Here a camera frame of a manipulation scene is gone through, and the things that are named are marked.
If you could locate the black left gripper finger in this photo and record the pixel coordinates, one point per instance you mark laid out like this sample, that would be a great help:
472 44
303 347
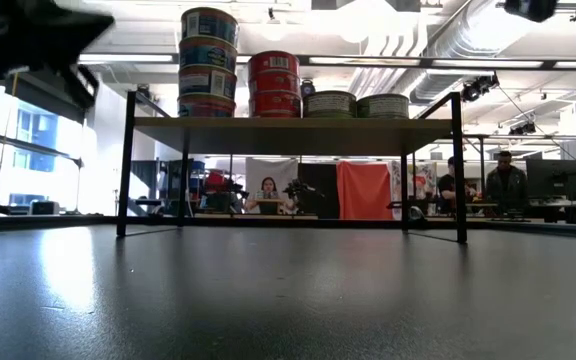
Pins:
63 30

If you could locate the red label seafood can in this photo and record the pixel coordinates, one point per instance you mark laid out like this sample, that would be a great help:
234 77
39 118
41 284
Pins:
274 82
274 104
274 62

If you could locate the green label seafood can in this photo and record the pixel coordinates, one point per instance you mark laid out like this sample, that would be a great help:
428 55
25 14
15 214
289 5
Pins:
329 104
383 106

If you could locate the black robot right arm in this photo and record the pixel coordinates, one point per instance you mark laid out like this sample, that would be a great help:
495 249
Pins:
532 9

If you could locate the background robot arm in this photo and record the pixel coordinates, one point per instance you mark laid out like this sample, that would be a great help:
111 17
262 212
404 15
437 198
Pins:
304 192
235 192
415 214

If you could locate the wooden shelf black metal legs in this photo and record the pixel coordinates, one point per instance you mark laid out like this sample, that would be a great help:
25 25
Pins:
293 135

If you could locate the dark blue curtain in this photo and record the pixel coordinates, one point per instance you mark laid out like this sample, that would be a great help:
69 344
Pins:
143 180

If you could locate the white box device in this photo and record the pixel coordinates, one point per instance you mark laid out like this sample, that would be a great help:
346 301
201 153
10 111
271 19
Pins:
44 208

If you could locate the blue plastic bin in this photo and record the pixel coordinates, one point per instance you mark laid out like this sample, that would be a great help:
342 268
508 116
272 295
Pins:
197 172

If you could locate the red plastic bin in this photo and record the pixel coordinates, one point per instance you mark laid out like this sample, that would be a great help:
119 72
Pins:
217 181

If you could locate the white fabric panel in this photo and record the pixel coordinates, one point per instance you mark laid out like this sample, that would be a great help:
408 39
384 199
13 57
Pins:
280 172

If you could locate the person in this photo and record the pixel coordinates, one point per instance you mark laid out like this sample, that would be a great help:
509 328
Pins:
507 185
268 192
446 187

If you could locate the black fabric panel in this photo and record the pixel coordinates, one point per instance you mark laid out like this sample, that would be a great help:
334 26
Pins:
320 177

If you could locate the orange fabric panel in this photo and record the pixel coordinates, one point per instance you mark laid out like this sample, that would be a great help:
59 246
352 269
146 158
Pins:
364 192

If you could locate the colourful patterned banner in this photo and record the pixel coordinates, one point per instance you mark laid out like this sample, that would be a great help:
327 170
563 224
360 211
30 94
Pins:
420 172

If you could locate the long ceiling light bar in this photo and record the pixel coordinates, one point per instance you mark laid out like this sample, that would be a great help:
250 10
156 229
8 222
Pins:
468 63

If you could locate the black ceiling spotlight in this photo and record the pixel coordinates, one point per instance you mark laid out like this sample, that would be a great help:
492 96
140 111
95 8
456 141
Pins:
475 87
522 129

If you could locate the black computer monitor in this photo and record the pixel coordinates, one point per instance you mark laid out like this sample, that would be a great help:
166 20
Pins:
554 180

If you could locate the black round ceiling camera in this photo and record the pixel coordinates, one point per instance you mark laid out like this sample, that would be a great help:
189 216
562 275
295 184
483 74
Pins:
307 88
143 91

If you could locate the silver ceiling air duct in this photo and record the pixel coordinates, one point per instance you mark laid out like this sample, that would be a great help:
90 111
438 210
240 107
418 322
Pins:
438 85

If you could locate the black metal rack frame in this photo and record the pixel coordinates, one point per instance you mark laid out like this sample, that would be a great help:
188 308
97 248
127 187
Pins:
481 165

